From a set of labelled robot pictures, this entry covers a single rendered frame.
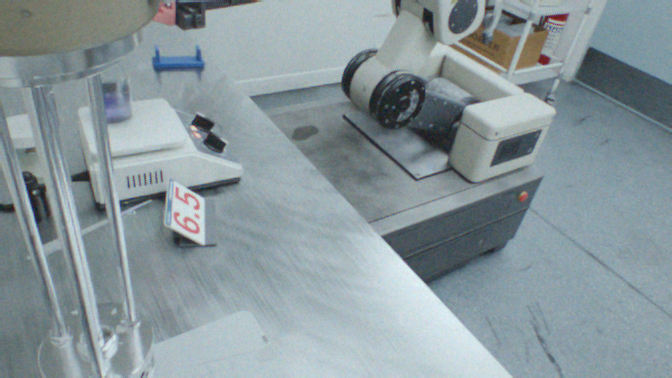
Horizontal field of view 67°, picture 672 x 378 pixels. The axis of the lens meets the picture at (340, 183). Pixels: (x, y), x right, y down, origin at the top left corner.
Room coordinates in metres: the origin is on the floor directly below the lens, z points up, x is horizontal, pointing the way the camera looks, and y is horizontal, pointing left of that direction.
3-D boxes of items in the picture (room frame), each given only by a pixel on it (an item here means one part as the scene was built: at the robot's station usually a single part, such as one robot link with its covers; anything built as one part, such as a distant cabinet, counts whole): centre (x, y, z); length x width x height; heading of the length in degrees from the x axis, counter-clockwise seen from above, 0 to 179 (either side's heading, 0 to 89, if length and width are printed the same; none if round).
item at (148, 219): (0.47, 0.24, 0.76); 0.06 x 0.06 x 0.02
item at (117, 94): (0.57, 0.32, 0.87); 0.06 x 0.05 x 0.08; 25
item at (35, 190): (0.45, 0.37, 0.78); 0.03 x 0.03 x 0.07
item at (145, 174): (0.58, 0.27, 0.79); 0.22 x 0.13 x 0.08; 126
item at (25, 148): (0.53, 0.42, 0.79); 0.06 x 0.06 x 0.08
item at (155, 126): (0.57, 0.29, 0.83); 0.12 x 0.12 x 0.01; 36
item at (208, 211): (0.49, 0.18, 0.77); 0.09 x 0.06 x 0.04; 18
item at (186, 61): (0.94, 0.37, 0.77); 0.10 x 0.03 x 0.04; 118
